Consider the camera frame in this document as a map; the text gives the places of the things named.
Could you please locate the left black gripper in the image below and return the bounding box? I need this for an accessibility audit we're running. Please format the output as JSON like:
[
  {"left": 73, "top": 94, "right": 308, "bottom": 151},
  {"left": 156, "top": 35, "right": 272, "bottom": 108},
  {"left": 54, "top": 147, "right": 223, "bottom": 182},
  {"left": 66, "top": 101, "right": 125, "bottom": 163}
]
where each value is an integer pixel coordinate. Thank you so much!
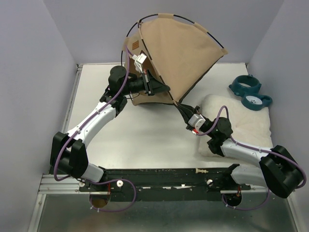
[{"left": 121, "top": 68, "right": 170, "bottom": 96}]

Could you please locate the beige black pet tent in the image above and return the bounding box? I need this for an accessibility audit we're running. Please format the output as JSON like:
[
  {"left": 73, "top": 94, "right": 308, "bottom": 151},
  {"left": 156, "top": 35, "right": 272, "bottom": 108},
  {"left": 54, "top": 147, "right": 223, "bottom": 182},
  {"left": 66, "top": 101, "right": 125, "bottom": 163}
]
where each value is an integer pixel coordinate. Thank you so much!
[{"left": 122, "top": 13, "right": 228, "bottom": 106}]

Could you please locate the black tent pole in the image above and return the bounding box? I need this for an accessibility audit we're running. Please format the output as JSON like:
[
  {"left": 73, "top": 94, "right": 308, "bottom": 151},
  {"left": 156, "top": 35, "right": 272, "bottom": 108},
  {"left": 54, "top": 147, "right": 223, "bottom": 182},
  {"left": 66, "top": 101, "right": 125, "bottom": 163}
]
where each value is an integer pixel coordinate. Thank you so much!
[
  {"left": 132, "top": 22, "right": 173, "bottom": 105},
  {"left": 120, "top": 13, "right": 225, "bottom": 65}
]

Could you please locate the teal double pet bowl stand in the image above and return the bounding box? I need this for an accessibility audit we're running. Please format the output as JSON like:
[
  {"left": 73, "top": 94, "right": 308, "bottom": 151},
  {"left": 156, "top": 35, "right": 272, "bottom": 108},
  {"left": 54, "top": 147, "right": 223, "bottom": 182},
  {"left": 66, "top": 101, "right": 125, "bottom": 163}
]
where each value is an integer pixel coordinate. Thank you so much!
[{"left": 228, "top": 75, "right": 273, "bottom": 111}]

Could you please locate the white fluffy cushion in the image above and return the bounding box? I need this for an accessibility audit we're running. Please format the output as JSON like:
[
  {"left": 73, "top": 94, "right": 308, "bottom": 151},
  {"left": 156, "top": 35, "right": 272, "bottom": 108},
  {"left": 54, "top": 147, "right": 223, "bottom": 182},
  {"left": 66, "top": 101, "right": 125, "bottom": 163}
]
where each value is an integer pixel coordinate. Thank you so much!
[{"left": 201, "top": 94, "right": 273, "bottom": 148}]

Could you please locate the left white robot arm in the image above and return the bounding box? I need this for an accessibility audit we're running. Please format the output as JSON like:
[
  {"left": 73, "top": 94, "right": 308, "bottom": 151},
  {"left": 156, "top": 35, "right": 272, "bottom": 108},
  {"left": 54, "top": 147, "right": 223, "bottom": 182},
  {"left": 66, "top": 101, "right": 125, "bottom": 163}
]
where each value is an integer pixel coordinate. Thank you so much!
[{"left": 50, "top": 66, "right": 170, "bottom": 191}]

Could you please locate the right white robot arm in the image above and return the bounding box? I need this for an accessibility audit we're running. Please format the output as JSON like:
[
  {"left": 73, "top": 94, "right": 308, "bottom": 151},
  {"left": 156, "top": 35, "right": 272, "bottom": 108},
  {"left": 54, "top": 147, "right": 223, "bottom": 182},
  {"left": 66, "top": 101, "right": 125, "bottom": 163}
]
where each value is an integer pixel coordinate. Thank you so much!
[{"left": 174, "top": 102, "right": 307, "bottom": 198}]

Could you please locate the white chess piece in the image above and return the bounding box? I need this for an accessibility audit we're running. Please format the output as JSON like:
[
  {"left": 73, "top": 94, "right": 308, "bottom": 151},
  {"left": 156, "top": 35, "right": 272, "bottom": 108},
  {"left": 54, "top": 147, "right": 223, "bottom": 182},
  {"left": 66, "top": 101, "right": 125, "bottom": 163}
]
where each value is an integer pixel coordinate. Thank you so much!
[{"left": 195, "top": 168, "right": 208, "bottom": 174}]

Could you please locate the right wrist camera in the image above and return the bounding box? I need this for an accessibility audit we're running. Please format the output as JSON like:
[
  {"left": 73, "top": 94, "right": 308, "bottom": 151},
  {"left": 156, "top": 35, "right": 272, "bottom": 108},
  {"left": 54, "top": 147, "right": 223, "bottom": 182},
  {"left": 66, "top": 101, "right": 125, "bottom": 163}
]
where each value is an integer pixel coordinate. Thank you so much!
[{"left": 188, "top": 114, "right": 206, "bottom": 130}]

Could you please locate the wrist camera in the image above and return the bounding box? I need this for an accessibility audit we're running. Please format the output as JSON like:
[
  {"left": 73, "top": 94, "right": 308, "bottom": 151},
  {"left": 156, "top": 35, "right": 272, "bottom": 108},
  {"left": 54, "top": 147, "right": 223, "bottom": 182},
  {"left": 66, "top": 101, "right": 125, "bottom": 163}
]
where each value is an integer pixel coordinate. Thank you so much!
[
  {"left": 132, "top": 53, "right": 147, "bottom": 73},
  {"left": 188, "top": 114, "right": 206, "bottom": 130}
]

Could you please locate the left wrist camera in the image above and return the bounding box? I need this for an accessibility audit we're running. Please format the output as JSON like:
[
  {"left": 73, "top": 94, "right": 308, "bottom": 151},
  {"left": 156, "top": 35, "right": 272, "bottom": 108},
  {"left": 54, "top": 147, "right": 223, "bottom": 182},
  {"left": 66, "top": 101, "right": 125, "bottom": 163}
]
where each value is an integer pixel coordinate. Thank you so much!
[{"left": 132, "top": 53, "right": 147, "bottom": 73}]

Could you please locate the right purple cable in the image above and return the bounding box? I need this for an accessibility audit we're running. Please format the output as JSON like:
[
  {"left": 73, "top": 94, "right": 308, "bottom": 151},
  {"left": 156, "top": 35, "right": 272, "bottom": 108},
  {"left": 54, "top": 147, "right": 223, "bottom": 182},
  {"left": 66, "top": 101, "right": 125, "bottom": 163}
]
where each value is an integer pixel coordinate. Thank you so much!
[{"left": 195, "top": 105, "right": 307, "bottom": 210}]

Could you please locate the purple cable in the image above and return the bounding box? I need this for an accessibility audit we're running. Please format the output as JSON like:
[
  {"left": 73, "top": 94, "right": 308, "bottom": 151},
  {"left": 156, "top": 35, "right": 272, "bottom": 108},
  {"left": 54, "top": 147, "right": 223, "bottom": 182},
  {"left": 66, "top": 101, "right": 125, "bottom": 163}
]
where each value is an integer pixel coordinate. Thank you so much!
[
  {"left": 53, "top": 45, "right": 137, "bottom": 213},
  {"left": 195, "top": 105, "right": 307, "bottom": 210}
]

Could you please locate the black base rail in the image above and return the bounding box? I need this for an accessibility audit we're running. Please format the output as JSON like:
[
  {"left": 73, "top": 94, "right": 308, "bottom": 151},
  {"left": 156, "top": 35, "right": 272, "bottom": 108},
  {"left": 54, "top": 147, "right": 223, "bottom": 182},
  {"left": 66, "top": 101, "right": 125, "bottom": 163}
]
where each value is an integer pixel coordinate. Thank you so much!
[{"left": 79, "top": 164, "right": 250, "bottom": 202}]

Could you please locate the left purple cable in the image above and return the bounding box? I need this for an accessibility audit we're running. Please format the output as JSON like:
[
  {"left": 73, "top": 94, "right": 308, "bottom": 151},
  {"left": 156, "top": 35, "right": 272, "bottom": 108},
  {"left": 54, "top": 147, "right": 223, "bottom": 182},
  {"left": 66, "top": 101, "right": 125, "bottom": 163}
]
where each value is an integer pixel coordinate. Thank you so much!
[{"left": 53, "top": 45, "right": 137, "bottom": 213}]

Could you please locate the aluminium frame rail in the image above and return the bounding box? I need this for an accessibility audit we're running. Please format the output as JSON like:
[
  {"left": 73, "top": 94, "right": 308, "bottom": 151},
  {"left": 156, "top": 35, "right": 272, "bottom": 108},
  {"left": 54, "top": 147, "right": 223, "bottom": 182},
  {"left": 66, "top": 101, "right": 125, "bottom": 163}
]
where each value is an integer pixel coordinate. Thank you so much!
[{"left": 28, "top": 64, "right": 83, "bottom": 232}]

